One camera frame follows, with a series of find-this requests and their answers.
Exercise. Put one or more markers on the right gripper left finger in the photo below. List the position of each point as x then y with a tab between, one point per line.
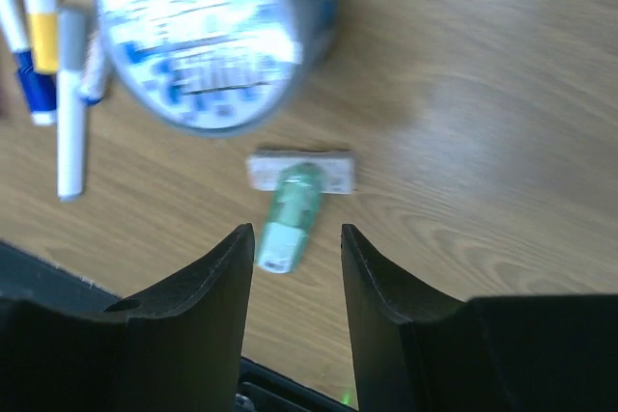
174	346

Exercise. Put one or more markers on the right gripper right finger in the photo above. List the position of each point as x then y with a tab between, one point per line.
415	348

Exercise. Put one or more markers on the white grey eraser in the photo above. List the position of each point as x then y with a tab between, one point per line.
265	168

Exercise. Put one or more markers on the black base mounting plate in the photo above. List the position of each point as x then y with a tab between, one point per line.
25	276

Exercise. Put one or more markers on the blue patterned pen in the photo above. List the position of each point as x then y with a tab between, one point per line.
96	71

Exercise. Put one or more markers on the blue capped white marker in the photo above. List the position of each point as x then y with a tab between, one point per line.
38	90

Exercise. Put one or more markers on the round blue patterned tin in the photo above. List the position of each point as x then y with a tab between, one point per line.
215	67

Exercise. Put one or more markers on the grey capped white marker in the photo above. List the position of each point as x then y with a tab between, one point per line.
71	111

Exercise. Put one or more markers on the yellow banded white marker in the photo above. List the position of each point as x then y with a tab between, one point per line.
42	19

